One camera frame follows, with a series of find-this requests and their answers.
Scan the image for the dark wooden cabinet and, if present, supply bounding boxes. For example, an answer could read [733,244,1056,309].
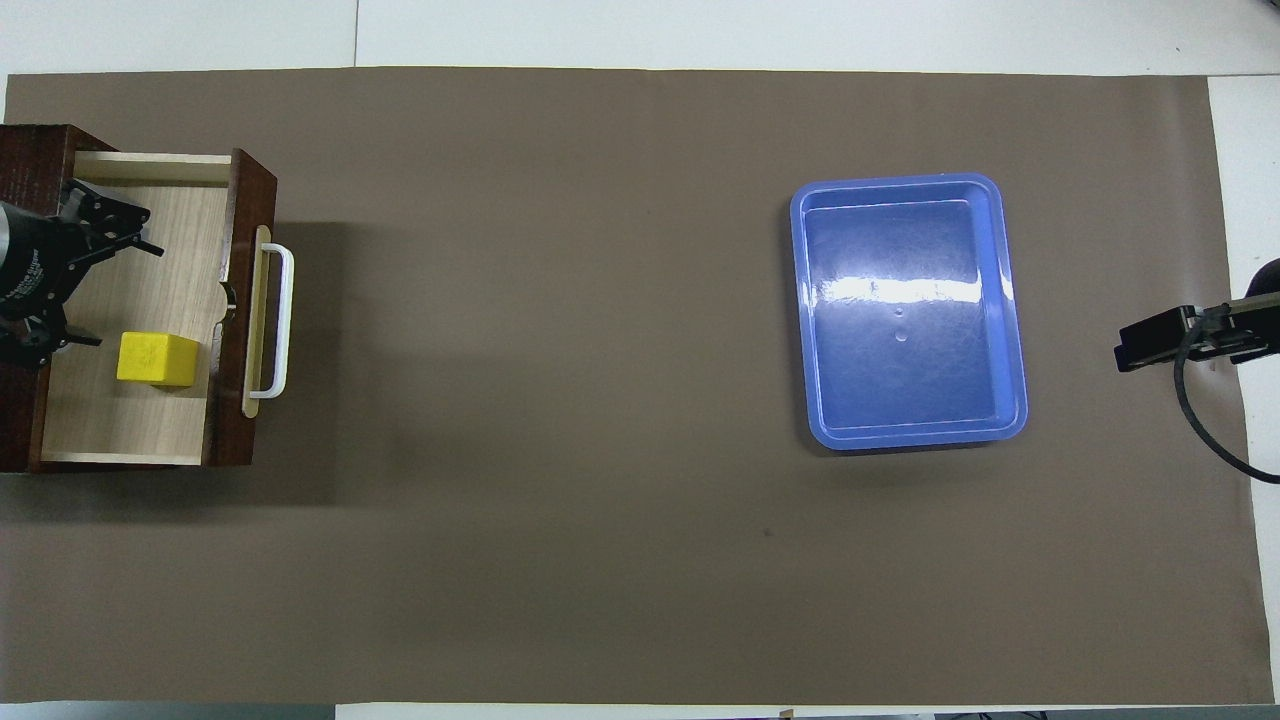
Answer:
[0,124,91,474]

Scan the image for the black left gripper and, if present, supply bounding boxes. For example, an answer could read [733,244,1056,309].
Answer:
[0,178,167,368]

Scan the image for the brown table mat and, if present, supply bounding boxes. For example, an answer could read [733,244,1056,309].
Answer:
[0,66,1277,707]

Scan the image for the wooden drawer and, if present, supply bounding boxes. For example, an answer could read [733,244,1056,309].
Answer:
[38,148,279,470]

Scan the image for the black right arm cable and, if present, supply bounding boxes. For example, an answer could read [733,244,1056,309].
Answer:
[1175,312,1280,486]

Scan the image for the white drawer handle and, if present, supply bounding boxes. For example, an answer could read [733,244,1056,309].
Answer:
[247,243,296,399]

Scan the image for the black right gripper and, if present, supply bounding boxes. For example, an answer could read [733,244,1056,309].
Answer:
[1114,258,1280,374]

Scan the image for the beige handle backing plate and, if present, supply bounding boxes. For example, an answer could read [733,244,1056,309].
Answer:
[243,225,273,419]

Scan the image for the blue plastic tray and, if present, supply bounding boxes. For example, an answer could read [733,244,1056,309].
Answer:
[789,173,1030,452]

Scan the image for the yellow cube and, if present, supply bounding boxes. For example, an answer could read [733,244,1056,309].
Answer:
[116,331,202,390]

